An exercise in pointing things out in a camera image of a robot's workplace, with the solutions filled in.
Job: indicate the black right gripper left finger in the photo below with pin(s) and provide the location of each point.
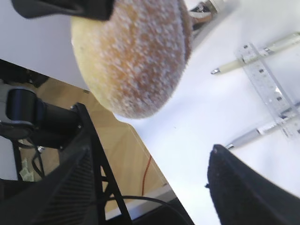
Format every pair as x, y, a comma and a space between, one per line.
63, 197

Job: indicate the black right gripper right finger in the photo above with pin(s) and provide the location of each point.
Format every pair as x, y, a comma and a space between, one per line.
241, 196

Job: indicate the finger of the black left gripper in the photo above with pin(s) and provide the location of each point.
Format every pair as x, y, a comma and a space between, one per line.
92, 9

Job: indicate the sugared bread bun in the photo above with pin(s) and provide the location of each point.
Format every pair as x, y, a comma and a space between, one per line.
133, 63

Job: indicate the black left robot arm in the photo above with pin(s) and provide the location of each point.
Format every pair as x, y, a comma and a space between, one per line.
22, 114

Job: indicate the white grey middle pen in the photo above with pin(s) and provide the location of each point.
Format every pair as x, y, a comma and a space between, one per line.
287, 124

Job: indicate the beige grip pen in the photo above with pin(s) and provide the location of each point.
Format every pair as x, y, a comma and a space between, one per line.
275, 47

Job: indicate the transparent plastic ruler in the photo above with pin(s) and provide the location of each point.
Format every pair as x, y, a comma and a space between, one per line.
269, 89

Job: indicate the black metal stand frame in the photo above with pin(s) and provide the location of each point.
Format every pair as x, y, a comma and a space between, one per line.
104, 180

